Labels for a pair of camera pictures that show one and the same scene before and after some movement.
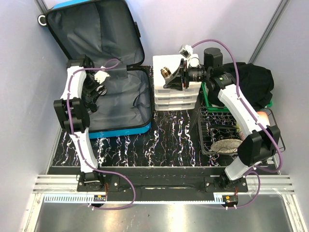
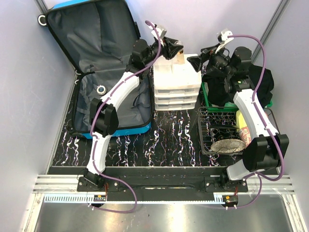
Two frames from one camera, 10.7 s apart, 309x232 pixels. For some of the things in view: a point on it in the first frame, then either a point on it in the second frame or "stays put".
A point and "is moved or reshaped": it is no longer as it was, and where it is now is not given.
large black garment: x=256 y=83 stays put
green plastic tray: x=215 y=108 stays put
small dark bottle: x=165 y=72 is moved or reshaped
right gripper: x=176 y=82 -> x=196 y=61
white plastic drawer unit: x=167 y=99 stays put
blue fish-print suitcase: x=106 y=31 stays put
